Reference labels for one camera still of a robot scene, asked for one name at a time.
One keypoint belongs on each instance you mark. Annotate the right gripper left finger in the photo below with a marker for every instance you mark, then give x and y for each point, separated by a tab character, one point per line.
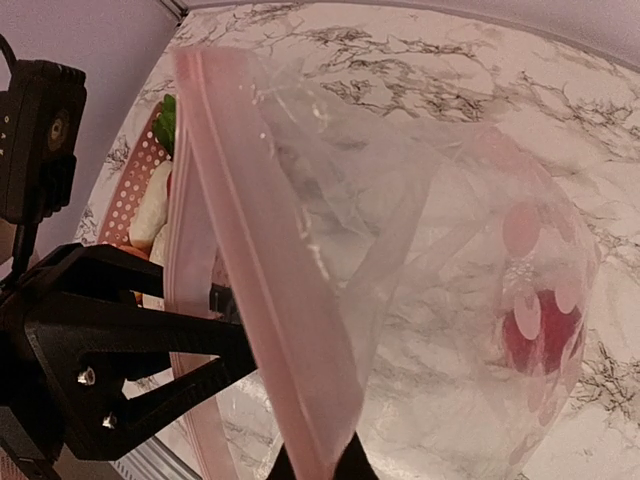
84	367

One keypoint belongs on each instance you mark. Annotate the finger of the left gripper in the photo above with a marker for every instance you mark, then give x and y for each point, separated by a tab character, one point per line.
223	305

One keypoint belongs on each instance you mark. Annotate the pink perforated plastic basket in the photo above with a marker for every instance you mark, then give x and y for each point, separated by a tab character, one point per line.
143	159

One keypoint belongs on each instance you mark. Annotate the clear zip top bag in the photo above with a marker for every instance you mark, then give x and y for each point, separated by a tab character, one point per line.
372	263

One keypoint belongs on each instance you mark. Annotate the red strawberry fruit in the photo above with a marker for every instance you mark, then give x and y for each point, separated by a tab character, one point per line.
557	329

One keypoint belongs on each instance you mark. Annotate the white radish upper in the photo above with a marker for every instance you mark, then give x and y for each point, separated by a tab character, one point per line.
151	215

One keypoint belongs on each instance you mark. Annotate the green lettuce leaf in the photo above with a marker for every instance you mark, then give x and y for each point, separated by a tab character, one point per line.
164	126

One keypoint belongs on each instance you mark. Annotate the front aluminium rail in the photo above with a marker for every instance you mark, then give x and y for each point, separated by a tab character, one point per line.
153	460

